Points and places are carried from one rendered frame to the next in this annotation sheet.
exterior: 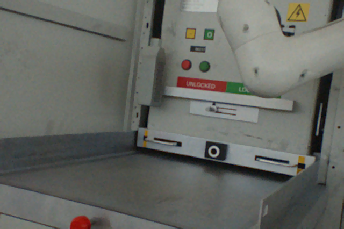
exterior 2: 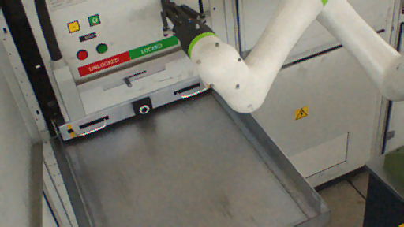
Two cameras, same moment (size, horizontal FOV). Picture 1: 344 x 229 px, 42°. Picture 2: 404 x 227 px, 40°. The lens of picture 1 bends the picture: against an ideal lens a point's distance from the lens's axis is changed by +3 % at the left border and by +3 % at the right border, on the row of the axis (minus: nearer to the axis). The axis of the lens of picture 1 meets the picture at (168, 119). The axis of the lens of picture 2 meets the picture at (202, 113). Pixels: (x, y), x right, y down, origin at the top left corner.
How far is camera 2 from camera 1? 1.18 m
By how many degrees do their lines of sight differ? 54
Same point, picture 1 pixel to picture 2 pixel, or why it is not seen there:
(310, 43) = (271, 68)
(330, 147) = not seen: hidden behind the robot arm
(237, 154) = (159, 98)
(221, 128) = (136, 87)
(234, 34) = (228, 91)
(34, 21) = not seen: outside the picture
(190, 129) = (109, 102)
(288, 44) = (260, 77)
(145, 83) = (72, 103)
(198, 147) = (124, 111)
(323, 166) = not seen: hidden behind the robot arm
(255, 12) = (240, 73)
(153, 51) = (66, 73)
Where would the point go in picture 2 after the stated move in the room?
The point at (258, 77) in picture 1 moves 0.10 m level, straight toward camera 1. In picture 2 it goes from (250, 107) to (278, 126)
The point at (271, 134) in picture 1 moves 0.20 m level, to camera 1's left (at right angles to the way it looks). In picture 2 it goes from (179, 71) to (135, 103)
